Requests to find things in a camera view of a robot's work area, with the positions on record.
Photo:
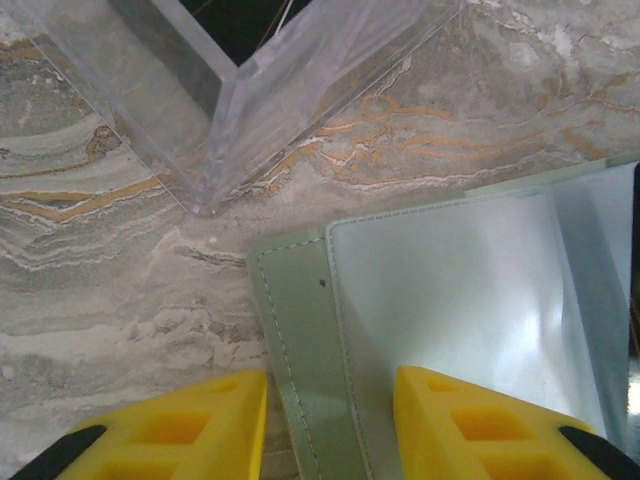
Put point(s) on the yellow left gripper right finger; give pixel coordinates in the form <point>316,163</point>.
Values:
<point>450,430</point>

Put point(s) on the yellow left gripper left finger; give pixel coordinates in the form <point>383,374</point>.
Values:
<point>200,430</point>

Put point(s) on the green card holder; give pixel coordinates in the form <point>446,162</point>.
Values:
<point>300,325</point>

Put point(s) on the clear acrylic box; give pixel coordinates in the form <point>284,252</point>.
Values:
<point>260,125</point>

